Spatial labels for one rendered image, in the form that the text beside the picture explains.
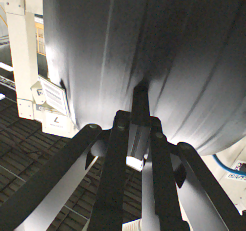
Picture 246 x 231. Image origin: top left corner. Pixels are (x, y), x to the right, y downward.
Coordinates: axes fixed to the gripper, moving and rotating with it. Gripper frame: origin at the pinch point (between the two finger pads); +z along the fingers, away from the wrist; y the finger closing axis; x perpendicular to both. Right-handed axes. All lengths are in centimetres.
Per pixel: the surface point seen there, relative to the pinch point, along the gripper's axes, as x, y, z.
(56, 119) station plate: -38, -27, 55
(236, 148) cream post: -16.4, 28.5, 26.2
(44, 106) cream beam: -33, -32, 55
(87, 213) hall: -642, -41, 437
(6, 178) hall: -639, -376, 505
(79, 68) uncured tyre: 2.4, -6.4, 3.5
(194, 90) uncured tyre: 2.8, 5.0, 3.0
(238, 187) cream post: -30, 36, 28
